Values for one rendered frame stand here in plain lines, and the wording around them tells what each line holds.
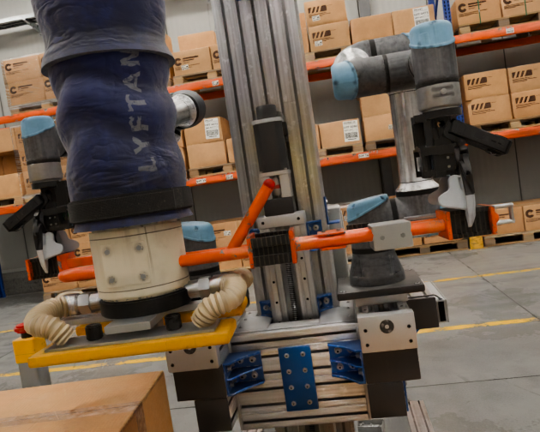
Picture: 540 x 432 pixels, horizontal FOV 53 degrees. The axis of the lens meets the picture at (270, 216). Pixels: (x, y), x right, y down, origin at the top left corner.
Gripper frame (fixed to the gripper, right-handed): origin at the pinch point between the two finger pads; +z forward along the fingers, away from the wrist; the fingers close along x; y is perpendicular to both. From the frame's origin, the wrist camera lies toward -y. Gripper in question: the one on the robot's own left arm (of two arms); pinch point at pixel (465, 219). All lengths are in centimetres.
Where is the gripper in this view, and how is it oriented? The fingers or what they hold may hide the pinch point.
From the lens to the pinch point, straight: 104.8
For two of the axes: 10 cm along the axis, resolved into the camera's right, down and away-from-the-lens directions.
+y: -9.9, 1.4, 0.9
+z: 1.4, 9.9, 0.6
